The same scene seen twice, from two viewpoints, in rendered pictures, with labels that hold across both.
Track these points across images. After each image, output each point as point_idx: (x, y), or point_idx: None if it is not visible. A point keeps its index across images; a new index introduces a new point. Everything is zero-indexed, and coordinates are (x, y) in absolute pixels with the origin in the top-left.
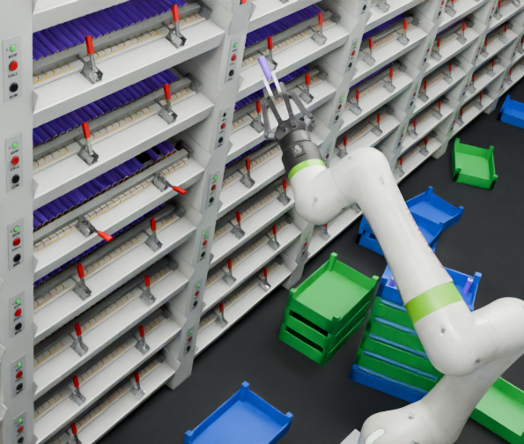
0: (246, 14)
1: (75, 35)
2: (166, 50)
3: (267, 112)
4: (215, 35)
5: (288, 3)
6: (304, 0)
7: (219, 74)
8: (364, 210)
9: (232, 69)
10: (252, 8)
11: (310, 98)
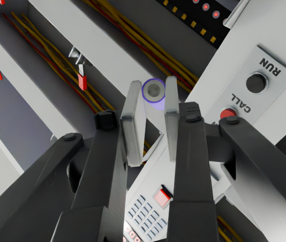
0: (165, 162)
1: None
2: None
3: (239, 183)
4: (251, 221)
5: (74, 44)
6: (42, 5)
7: None
8: None
9: (248, 90)
10: (150, 154)
11: None
